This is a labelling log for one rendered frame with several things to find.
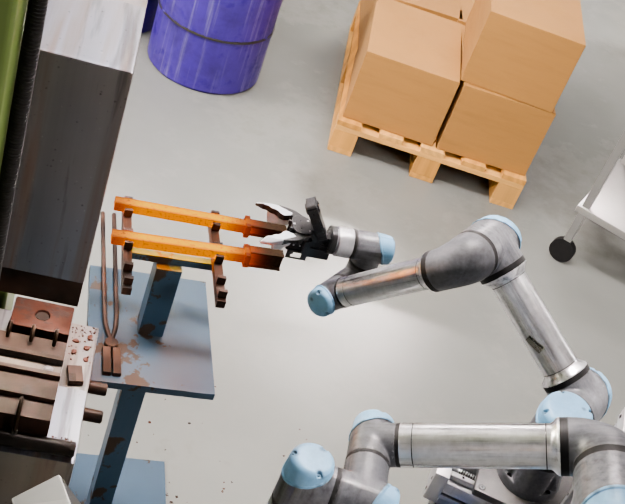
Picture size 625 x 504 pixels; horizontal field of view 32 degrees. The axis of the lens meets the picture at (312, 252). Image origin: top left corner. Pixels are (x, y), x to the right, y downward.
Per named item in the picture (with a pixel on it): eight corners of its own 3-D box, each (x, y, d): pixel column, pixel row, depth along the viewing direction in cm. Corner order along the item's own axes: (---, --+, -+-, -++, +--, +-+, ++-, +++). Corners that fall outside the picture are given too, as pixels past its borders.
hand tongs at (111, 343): (100, 213, 294) (100, 209, 294) (115, 215, 296) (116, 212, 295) (102, 375, 249) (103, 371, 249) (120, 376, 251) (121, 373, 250)
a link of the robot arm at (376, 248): (387, 274, 274) (399, 248, 269) (346, 267, 271) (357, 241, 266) (382, 254, 280) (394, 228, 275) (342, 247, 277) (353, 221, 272)
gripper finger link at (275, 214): (250, 218, 273) (281, 237, 271) (256, 200, 269) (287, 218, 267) (256, 213, 275) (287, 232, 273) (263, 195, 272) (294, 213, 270)
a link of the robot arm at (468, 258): (480, 293, 237) (314, 328, 269) (502, 274, 245) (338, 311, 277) (461, 244, 235) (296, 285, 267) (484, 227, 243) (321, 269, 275)
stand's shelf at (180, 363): (203, 287, 287) (205, 281, 286) (213, 400, 256) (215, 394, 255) (88, 270, 278) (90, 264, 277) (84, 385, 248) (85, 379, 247)
